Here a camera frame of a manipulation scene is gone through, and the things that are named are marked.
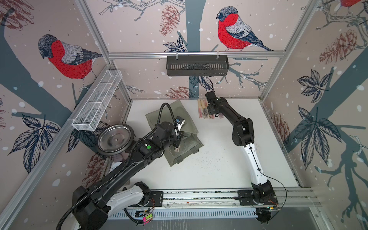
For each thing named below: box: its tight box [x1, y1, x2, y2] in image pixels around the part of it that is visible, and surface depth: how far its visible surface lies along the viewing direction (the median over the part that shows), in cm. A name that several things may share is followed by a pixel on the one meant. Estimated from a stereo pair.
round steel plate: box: [97, 123, 137, 156], surface depth 83 cm
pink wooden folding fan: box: [197, 98, 204, 119], surface depth 116 cm
